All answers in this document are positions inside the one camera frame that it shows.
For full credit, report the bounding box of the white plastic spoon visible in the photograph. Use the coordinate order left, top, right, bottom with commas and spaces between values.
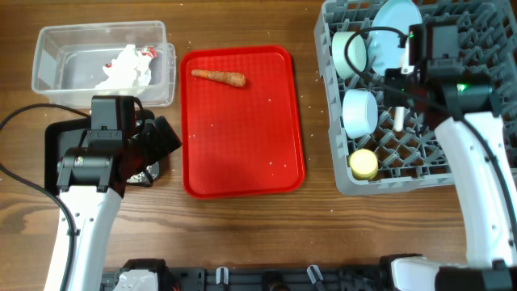
393, 107, 406, 132

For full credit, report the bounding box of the large light blue plate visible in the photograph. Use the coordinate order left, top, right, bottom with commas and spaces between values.
368, 0, 422, 76

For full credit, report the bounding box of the small light blue bowl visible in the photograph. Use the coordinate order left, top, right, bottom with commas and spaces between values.
342, 89, 378, 139

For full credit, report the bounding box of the mint green rice bowl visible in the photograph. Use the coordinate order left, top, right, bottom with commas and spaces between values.
331, 32, 368, 79

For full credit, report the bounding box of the white napkin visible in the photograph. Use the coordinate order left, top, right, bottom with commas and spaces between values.
95, 62, 152, 90

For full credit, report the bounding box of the yellow plastic cup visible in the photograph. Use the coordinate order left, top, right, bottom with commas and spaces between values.
348, 149, 379, 180

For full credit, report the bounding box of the red snack wrapper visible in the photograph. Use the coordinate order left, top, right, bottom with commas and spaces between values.
104, 44, 157, 68

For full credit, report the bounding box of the orange carrot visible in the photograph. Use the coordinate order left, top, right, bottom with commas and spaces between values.
191, 70, 246, 87

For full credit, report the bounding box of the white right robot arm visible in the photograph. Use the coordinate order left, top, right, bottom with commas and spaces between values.
385, 22, 516, 290

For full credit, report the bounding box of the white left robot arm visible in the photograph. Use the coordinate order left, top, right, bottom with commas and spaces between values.
44, 96, 181, 290

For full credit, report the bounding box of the grey dishwasher rack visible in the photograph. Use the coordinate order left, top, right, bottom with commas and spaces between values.
313, 1, 516, 196

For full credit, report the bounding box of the black waste tray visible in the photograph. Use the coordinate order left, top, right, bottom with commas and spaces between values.
44, 116, 162, 197

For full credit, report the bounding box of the spilled white rice pile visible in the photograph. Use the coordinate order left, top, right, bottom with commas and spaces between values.
127, 162, 161, 185

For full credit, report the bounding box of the red plastic tray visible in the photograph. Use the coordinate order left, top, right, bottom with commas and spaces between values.
179, 45, 305, 199

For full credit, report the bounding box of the clear plastic bin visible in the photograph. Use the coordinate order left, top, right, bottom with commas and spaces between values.
32, 20, 176, 108

